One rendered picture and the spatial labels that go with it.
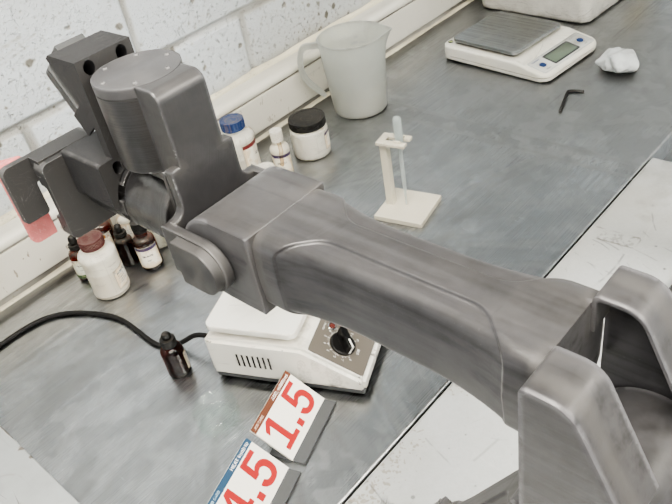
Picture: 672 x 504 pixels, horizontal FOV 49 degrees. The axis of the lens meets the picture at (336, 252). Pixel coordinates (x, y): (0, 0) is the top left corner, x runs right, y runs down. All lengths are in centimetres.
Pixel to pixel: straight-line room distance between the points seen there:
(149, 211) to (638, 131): 98
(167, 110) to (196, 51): 90
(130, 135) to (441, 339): 23
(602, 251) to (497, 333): 74
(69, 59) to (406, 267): 26
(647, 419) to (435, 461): 47
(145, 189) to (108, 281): 62
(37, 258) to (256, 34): 57
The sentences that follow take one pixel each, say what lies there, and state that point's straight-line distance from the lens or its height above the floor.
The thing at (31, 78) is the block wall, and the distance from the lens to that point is 118.
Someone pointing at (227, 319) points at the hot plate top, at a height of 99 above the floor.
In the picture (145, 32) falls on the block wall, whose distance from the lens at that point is 128.
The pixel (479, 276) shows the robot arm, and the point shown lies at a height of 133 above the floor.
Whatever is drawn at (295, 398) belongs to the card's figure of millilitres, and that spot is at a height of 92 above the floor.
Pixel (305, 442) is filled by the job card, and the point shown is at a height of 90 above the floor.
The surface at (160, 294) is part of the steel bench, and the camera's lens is 111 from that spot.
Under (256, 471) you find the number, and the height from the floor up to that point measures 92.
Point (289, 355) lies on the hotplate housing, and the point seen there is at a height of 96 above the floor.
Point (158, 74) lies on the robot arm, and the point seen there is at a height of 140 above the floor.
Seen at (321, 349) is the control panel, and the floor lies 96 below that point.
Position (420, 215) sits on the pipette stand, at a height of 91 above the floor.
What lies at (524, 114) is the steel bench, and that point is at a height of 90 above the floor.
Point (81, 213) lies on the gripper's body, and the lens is 58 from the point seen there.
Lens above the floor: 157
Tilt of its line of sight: 38 degrees down
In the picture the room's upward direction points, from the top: 11 degrees counter-clockwise
